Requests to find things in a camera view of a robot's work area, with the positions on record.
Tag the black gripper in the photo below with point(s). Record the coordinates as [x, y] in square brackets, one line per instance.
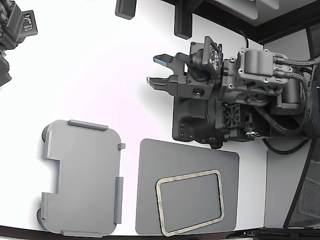
[197, 90]

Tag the beige rectangular adhesive frame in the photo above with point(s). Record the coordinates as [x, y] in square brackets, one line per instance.
[187, 176]

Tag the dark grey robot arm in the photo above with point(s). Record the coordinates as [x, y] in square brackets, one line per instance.
[260, 65]

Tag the grey holder plate with rails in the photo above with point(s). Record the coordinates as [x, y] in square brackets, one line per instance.
[85, 162]

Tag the grey rounded flat mat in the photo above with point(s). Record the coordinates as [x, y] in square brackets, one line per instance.
[175, 157]

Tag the black diagonal strut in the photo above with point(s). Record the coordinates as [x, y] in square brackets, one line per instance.
[300, 187]

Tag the black robot device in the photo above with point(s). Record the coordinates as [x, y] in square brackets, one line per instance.
[15, 22]

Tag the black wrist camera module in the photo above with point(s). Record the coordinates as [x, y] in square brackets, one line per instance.
[211, 56]

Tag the long black post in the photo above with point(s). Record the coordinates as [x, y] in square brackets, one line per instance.
[183, 20]

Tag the short black post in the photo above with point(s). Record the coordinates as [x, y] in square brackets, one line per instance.
[125, 8]

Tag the dark frame structure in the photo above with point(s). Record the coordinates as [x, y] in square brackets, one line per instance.
[275, 32]

